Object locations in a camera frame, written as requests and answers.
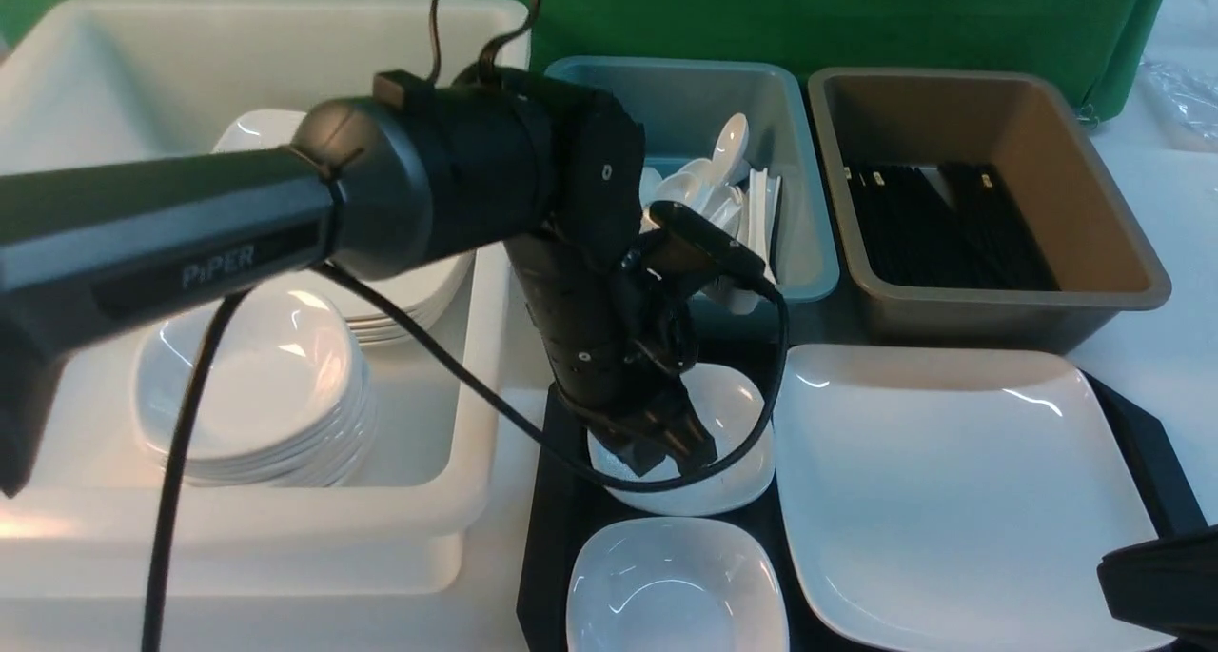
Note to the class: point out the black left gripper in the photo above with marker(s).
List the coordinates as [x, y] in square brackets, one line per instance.
[619, 342]

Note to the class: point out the white bowl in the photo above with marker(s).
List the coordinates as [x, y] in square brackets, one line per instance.
[674, 584]
[728, 404]

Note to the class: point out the large white square plate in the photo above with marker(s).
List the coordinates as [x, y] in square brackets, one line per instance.
[953, 499]

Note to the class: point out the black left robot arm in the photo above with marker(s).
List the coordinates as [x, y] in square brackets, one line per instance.
[368, 188]

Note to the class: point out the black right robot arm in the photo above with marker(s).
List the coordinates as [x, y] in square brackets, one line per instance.
[1167, 585]

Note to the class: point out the pile of white spoons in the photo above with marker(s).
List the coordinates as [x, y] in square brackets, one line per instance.
[731, 194]

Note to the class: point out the stack of white square plates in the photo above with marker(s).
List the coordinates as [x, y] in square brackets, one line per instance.
[424, 294]

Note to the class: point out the teal plastic bin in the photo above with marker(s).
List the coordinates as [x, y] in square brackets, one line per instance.
[683, 104]

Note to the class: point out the stack of white bowls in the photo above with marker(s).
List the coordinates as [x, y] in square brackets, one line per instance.
[288, 401]

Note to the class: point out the brown plastic bin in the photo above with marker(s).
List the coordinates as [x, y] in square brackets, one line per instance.
[1023, 126]

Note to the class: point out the pile of black chopsticks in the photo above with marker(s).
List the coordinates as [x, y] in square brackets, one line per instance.
[952, 226]

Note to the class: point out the green backdrop cloth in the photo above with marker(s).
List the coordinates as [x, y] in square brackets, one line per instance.
[1088, 49]

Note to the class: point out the large white plastic tub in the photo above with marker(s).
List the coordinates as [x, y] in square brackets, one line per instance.
[97, 81]

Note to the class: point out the clear plastic wrap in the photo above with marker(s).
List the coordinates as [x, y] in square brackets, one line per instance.
[1184, 103]

